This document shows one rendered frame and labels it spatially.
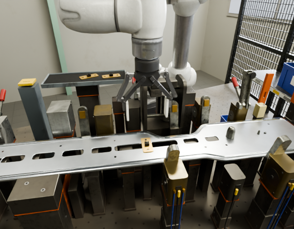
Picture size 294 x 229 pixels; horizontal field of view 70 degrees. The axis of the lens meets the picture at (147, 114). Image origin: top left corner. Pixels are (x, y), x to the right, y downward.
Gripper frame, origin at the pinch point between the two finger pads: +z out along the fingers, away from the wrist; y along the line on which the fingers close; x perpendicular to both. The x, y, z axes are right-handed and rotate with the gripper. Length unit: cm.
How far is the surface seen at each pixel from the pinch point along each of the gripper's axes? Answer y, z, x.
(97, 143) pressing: -18.8, 13.6, 4.1
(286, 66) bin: 83, -1, 37
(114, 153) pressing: -12.4, 13.6, -3.1
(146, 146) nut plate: -0.4, 13.3, -1.2
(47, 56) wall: -109, 51, 278
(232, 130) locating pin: 33.4, 9.7, -1.3
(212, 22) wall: 181, 18, 343
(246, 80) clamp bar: 45.4, -3.9, 14.6
